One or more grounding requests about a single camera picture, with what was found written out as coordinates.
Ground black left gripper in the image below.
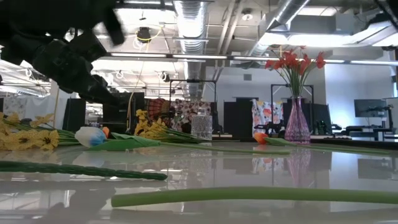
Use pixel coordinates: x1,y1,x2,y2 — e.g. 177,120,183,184
32,30,125,106

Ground white and blue tulip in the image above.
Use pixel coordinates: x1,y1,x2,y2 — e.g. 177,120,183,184
74,126,292,156

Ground yellow flower bunch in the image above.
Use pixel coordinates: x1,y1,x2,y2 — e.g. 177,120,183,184
134,108,212,144
0,111,80,152

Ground green textured flower stem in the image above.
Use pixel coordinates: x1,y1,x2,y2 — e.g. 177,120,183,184
0,161,169,182

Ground clear cut-glass vase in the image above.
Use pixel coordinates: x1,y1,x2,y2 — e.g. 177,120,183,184
190,114,213,141

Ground red flower bunch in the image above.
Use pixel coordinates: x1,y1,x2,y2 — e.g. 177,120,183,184
264,46,326,98

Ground purple glass vase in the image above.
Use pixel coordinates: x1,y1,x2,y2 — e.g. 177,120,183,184
284,96,311,146

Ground red mandala cloth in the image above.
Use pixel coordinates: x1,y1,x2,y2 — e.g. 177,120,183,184
145,98,171,123

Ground white hanging cloth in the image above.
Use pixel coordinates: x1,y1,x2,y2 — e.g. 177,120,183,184
2,95,68,130

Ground black ceiling fixture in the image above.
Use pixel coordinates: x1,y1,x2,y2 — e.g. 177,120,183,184
136,27,152,44

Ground dotted patterned cloth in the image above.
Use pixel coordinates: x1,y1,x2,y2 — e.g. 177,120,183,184
169,99,213,134

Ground long ceiling light bar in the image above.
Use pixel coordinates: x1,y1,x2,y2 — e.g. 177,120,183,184
105,52,398,67

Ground white floral cloth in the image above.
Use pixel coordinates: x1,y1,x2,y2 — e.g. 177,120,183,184
251,98,284,139

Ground small black background robot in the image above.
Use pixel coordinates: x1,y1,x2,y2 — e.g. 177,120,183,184
254,121,284,135

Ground thick smooth green stem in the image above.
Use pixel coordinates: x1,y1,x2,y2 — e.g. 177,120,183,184
111,186,398,208

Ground dark background desk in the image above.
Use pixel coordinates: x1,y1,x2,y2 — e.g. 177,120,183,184
345,125,398,141

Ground thin yellow hanging cable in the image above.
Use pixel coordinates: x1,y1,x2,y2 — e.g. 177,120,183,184
126,40,149,133

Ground thick yellow hanging cable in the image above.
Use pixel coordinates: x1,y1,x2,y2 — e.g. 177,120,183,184
53,88,60,128

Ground black metal frame stand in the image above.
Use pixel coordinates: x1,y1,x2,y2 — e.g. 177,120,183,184
169,79,218,134
270,83,315,134

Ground round silver ceiling duct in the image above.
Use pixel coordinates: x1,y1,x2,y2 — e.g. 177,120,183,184
172,0,210,100

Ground slanted silver ceiling duct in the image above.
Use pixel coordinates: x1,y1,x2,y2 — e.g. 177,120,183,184
247,0,312,58

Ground dark wall monitor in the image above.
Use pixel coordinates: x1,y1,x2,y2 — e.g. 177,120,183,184
354,98,388,118

